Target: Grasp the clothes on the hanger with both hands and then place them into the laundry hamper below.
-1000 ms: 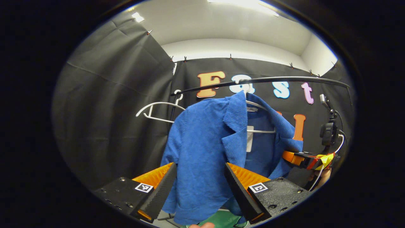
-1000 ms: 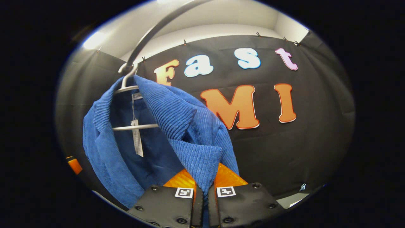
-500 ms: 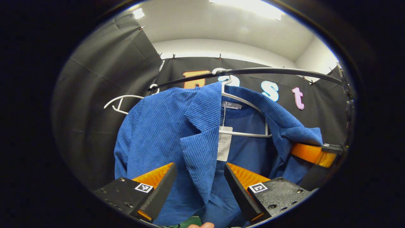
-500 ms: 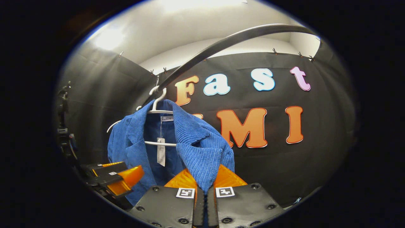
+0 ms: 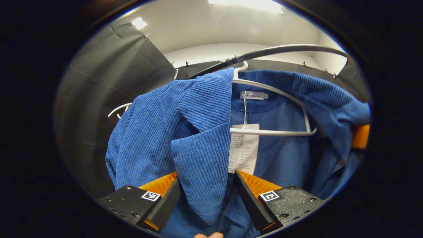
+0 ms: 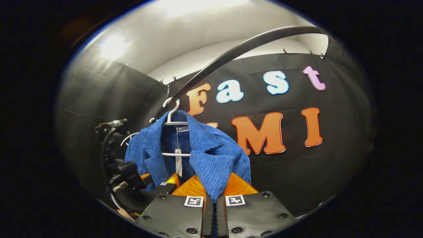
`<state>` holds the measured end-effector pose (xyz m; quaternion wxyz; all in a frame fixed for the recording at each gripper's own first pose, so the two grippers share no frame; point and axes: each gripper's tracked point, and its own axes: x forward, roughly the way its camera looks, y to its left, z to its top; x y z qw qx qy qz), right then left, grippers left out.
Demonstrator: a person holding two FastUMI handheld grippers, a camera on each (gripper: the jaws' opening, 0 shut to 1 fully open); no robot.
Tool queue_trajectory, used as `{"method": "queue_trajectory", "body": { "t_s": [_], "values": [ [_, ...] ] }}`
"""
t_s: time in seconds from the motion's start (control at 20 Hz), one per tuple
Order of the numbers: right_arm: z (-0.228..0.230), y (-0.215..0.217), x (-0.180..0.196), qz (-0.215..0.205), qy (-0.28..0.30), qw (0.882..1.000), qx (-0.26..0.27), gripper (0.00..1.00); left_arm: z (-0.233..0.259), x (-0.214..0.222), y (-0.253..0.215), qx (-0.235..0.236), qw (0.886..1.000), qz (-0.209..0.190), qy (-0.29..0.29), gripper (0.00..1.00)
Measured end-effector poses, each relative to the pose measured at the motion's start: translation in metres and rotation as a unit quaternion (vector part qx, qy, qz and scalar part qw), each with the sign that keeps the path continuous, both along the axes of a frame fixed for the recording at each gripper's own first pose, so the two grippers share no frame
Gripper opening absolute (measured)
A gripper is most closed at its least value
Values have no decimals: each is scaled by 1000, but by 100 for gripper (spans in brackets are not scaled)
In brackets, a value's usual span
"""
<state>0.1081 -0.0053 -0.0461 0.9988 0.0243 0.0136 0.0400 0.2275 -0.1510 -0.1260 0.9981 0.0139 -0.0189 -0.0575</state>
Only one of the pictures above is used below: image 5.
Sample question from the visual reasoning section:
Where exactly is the blue corduroy jacket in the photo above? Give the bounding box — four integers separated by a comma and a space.
105, 68, 371, 238

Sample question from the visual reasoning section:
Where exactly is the white paper hang tag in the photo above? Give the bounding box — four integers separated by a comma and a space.
228, 124, 260, 175

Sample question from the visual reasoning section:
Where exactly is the black clothes rack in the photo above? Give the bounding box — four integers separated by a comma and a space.
187, 44, 348, 80

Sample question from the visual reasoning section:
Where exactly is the white clothes hanger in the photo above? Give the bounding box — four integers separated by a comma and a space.
107, 102, 133, 120
230, 61, 318, 137

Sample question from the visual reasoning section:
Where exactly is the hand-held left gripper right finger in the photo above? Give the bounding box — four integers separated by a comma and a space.
234, 170, 326, 234

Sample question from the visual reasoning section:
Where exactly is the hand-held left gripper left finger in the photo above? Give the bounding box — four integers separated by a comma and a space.
97, 171, 182, 233

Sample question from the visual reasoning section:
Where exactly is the ceiling light panel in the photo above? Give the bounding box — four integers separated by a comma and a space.
208, 0, 284, 14
132, 17, 148, 30

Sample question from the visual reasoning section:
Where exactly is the black backdrop cloth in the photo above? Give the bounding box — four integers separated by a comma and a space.
55, 21, 370, 199

